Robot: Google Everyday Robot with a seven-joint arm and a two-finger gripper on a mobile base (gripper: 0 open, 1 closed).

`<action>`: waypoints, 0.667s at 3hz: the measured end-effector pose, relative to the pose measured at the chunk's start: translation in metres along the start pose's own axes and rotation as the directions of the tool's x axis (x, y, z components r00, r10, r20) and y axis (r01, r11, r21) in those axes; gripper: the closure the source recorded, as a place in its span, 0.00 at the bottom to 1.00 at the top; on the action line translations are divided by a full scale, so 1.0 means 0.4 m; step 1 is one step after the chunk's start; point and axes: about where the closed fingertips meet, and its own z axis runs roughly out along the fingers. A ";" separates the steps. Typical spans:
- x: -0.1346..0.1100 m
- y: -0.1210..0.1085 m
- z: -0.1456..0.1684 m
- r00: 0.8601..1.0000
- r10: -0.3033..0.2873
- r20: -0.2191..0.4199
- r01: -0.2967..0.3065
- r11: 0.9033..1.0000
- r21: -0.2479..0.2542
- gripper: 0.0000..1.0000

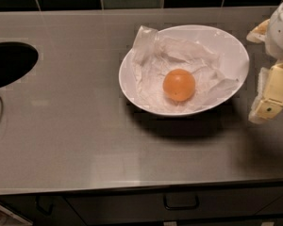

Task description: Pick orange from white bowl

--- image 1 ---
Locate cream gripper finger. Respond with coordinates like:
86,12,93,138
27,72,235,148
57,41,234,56
248,60,283,124
246,20,270,43

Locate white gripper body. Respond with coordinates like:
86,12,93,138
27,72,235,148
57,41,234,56
265,2,283,60

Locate orange fruit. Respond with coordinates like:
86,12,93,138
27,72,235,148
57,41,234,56
162,69,195,102

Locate white ceramic bowl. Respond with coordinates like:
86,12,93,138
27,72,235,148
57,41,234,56
119,25,249,117

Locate white crumpled paper napkin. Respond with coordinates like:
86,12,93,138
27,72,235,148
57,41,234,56
131,26,238,114

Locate dark cabinet drawer front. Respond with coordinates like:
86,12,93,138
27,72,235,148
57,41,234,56
67,187,283,225

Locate black oval object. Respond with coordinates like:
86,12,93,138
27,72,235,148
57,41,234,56
0,41,39,88

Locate black drawer handle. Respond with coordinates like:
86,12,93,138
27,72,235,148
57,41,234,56
163,194,200,211

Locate black left cabinet handle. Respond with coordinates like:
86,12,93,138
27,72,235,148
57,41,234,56
35,196,54,216

